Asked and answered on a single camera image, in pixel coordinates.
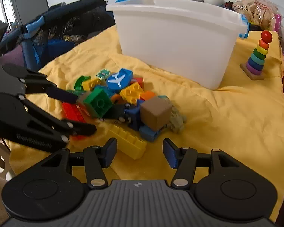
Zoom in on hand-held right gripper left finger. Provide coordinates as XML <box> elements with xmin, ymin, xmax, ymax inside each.
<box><xmin>38</xmin><ymin>138</ymin><xmax>118</xmax><ymax>190</ymax></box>

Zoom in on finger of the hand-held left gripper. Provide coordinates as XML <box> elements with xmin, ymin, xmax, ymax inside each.
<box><xmin>2</xmin><ymin>64</ymin><xmax>79</xmax><ymax>104</ymax></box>
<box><xmin>5</xmin><ymin>100</ymin><xmax>97</xmax><ymax>153</ymax></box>

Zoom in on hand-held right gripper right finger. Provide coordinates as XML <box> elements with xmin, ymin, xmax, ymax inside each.
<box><xmin>162</xmin><ymin>138</ymin><xmax>245</xmax><ymax>190</ymax></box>

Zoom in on light blue brick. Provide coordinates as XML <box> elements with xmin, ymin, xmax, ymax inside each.
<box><xmin>139</xmin><ymin>123</ymin><xmax>166</xmax><ymax>143</ymax></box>

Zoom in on green square brick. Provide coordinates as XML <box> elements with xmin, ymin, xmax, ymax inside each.
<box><xmin>83</xmin><ymin>87</ymin><xmax>113</xmax><ymax>119</ymax></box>

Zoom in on pile of colourful toy bricks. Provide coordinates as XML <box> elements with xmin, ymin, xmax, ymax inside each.
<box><xmin>62</xmin><ymin>75</ymin><xmax>166</xmax><ymax>145</ymax></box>

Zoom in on white plastic storage bin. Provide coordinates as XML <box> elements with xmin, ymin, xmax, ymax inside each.
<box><xmin>106</xmin><ymin>0</ymin><xmax>249</xmax><ymax>91</ymax></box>

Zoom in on yellow long brick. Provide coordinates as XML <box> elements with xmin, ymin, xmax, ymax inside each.
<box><xmin>108</xmin><ymin>125</ymin><xmax>147</xmax><ymax>160</ymax></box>

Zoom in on olive green toy figure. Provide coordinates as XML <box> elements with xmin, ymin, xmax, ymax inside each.
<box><xmin>167</xmin><ymin>106</ymin><xmax>187</xmax><ymax>133</ymax></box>

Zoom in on brown cube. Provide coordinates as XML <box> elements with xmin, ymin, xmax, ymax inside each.
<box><xmin>140</xmin><ymin>97</ymin><xmax>173</xmax><ymax>131</ymax></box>

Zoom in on blue round airplane block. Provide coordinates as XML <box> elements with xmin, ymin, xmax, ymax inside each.
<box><xmin>106</xmin><ymin>68</ymin><xmax>133</xmax><ymax>93</ymax></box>

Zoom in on yellow blanket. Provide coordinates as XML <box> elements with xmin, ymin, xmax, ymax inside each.
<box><xmin>5</xmin><ymin>25</ymin><xmax>284</xmax><ymax>223</ymax></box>

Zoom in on dark blue crate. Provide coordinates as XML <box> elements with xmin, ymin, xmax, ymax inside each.
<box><xmin>0</xmin><ymin>0</ymin><xmax>116</xmax><ymax>71</ymax></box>

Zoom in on grey cabinet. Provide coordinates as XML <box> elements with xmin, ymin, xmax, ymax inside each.
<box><xmin>9</xmin><ymin>0</ymin><xmax>49</xmax><ymax>26</ymax></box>

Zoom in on red yellow snack box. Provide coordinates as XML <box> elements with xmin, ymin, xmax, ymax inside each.
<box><xmin>232</xmin><ymin>0</ymin><xmax>284</xmax><ymax>32</ymax></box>

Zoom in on rainbow ring stacking toy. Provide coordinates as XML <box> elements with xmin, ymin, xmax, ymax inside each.
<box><xmin>240</xmin><ymin>30</ymin><xmax>273</xmax><ymax>80</ymax></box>

